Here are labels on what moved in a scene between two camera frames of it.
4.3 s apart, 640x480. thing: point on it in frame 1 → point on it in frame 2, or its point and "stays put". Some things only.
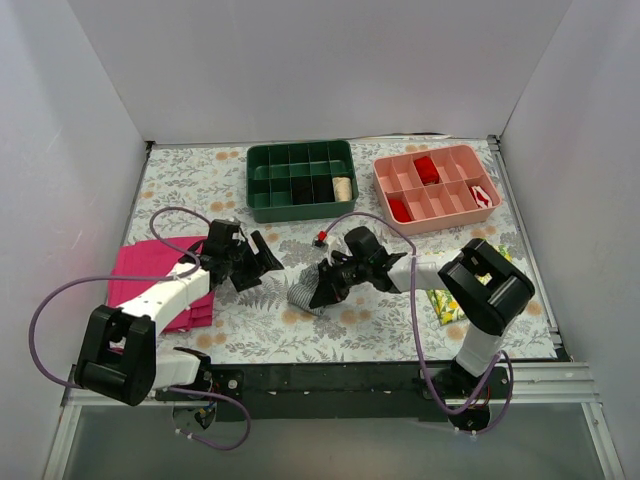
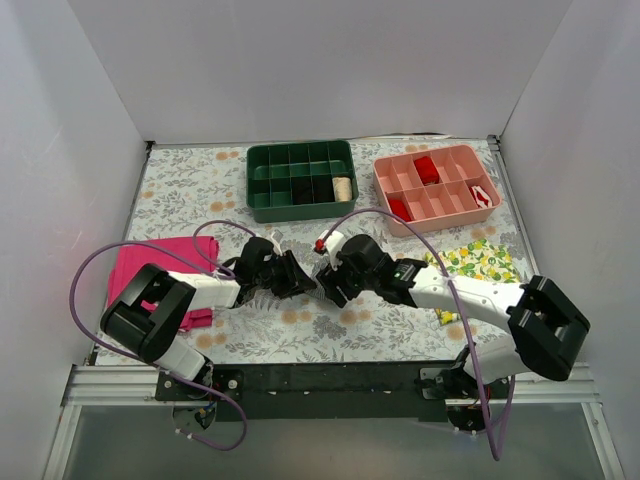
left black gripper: x=248 y=262 → x=286 y=272
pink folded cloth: x=154 y=257 stays put
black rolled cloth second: x=301 y=190 stays put
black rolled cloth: x=323 y=188 stays put
